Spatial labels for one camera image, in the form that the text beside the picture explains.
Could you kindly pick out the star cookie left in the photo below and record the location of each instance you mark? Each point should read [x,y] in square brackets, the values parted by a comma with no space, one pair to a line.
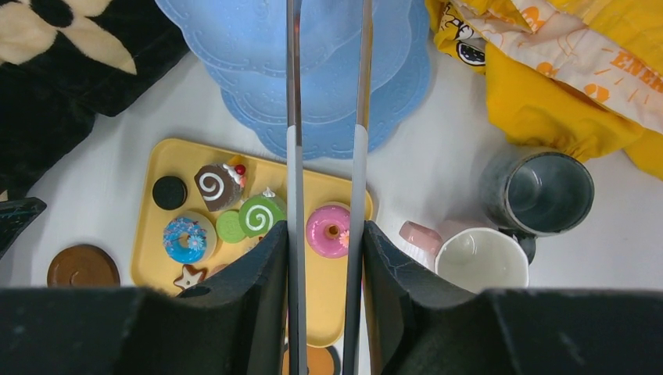
[190,276]

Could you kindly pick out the black sandwich cookie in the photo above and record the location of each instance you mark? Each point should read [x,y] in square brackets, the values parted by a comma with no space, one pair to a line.
[169,192]

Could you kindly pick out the yellow black round coaster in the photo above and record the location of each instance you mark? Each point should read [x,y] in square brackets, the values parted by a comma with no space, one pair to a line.
[323,361]

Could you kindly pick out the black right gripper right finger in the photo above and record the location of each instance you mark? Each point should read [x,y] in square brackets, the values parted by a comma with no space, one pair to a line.
[419,323]

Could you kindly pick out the blue three-tier cake stand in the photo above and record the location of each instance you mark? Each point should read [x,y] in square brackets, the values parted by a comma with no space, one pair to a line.
[242,45]

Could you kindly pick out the brown round coaster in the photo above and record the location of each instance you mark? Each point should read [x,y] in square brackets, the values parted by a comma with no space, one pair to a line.
[83,266]

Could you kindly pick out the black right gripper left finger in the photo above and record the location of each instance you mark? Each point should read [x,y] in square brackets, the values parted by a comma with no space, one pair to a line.
[231,323]

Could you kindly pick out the yellow garment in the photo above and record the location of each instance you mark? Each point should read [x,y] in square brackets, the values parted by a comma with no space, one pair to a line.
[582,77]

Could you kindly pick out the pink mug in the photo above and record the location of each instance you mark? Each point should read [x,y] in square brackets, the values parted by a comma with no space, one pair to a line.
[470,255]

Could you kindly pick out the black floral plush pillow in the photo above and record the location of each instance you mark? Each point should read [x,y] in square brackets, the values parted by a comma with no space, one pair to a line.
[65,62]

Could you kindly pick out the yellow serving tray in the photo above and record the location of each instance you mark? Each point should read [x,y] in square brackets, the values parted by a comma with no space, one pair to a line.
[151,266]

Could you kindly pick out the green macaron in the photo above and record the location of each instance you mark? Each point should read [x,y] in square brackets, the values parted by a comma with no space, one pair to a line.
[228,227]

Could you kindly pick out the pink frosted donut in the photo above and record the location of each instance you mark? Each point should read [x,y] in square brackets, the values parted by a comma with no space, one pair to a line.
[327,230]

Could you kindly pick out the chocolate swirl roll cake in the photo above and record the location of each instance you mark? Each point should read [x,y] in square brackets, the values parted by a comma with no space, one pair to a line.
[221,185]

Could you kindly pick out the metal serving tongs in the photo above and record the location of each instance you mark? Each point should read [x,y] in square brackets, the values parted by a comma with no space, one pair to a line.
[295,195]

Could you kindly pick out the grey mug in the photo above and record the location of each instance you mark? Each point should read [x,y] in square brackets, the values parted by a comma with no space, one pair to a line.
[535,192]

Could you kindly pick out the blue frosted donut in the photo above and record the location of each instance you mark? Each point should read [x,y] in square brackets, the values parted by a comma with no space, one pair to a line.
[190,238]

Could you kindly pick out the green swirl roll cake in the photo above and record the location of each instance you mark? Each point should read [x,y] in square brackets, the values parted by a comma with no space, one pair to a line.
[259,213]

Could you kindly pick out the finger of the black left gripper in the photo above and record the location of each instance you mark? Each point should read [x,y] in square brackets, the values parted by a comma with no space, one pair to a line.
[16,216]

